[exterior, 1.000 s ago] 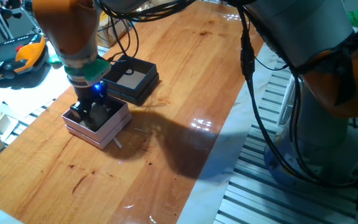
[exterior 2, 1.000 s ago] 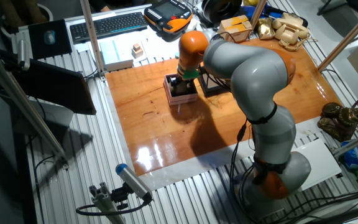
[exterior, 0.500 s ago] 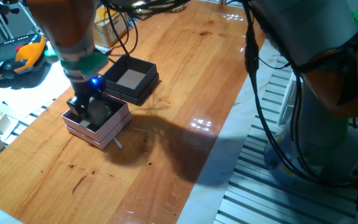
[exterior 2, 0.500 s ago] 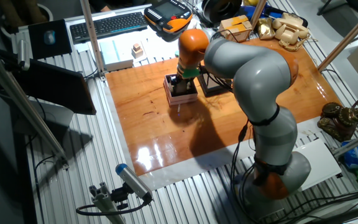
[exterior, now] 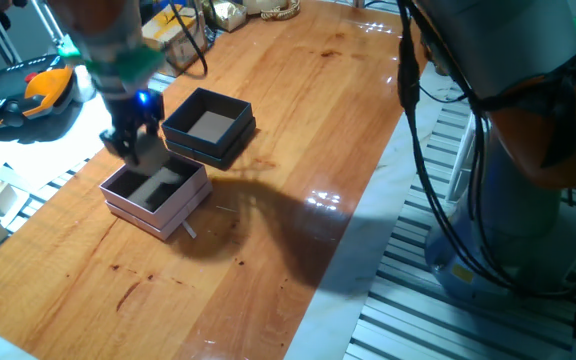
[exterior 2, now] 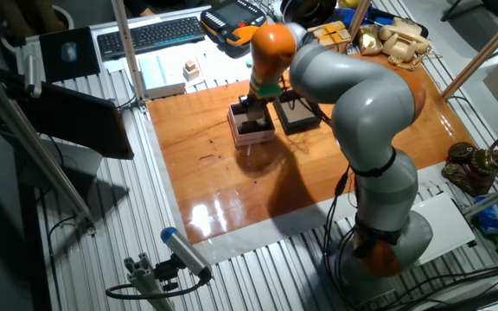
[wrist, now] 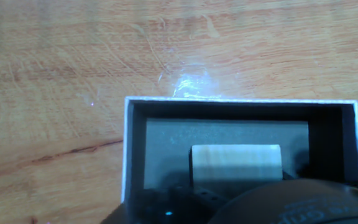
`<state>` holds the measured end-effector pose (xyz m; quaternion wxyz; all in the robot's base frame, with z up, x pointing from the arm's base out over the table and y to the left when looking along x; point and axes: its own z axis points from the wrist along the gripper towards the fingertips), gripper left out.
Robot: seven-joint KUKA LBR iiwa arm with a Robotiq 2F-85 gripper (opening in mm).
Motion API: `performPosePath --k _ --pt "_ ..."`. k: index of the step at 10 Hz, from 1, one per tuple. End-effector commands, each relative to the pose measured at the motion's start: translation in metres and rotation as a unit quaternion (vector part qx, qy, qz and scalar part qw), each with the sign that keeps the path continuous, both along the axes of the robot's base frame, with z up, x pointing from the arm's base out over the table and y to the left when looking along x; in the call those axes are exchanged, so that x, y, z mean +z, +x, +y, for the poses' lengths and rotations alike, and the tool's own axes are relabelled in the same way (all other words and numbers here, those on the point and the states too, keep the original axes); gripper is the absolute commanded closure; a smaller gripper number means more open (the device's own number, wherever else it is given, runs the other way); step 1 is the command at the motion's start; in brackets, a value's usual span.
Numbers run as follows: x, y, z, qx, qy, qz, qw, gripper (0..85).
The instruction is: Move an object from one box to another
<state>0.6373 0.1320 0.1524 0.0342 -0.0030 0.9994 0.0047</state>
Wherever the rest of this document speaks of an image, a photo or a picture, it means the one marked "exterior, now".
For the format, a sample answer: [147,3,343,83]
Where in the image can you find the white paper sheets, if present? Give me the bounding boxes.
[0,92,119,201]

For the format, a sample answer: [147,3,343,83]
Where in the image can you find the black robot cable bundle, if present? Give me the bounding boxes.
[167,0,576,301]

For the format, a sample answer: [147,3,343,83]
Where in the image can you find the cardboard box yellow tape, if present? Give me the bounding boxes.
[141,3,209,79]

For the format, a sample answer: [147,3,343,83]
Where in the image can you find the dark blue square gift box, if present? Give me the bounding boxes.
[160,87,258,171]

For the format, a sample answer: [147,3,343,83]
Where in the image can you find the green printed wrist mount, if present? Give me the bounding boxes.
[57,34,167,84]

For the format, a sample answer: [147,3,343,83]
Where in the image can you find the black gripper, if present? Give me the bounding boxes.
[99,89,165,165]

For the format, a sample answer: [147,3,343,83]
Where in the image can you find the pink square gift box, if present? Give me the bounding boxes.
[98,149,214,242]

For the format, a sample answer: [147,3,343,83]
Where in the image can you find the gold foil bag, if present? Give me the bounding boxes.
[202,0,248,34]

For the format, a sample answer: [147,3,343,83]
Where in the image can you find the white rounded object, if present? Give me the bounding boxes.
[72,64,98,104]

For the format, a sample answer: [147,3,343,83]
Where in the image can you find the glossy wooden board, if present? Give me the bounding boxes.
[0,0,429,360]

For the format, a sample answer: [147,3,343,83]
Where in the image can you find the thin metal stand leg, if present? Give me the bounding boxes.
[32,0,67,49]

